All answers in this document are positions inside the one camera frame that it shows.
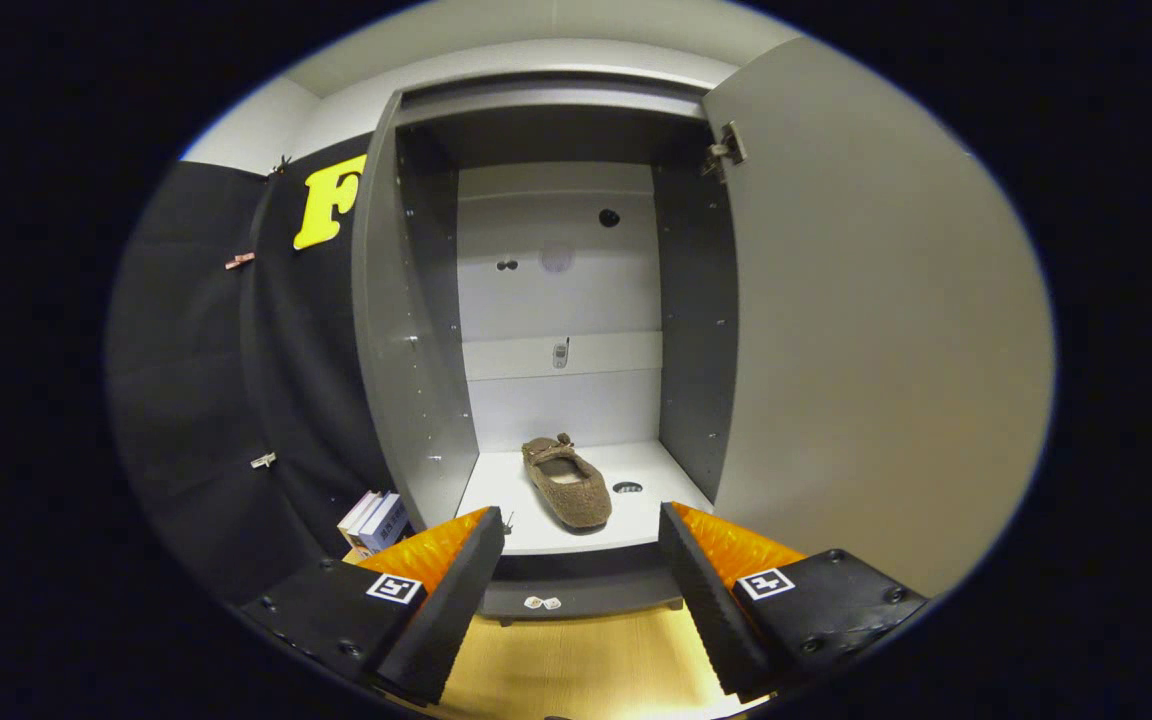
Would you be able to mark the metal door hinge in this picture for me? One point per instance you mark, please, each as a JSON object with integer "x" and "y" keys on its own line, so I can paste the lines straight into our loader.
{"x": 728, "y": 150}

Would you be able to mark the black clip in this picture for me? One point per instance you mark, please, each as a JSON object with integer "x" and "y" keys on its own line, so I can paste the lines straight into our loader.
{"x": 282, "y": 166}

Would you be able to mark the grey shoe cabinet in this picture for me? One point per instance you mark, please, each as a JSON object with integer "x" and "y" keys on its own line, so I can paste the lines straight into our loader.
{"x": 406, "y": 350}

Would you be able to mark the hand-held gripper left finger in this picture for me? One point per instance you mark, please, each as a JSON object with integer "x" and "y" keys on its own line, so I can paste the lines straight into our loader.
{"x": 461, "y": 620}

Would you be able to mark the black backdrop cloth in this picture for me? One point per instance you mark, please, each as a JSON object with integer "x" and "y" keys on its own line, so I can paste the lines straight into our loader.
{"x": 196, "y": 380}

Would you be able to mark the brown fuzzy shoe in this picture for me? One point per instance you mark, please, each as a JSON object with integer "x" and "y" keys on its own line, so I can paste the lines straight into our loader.
{"x": 576, "y": 495}

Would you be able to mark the pink clip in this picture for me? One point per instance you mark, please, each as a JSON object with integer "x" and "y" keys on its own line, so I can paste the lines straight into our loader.
{"x": 240, "y": 261}

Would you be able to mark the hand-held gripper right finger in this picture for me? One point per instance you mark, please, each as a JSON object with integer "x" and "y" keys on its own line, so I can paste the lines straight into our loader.
{"x": 711, "y": 620}

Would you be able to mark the white clip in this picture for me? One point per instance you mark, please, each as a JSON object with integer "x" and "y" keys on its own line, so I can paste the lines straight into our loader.
{"x": 263, "y": 460}

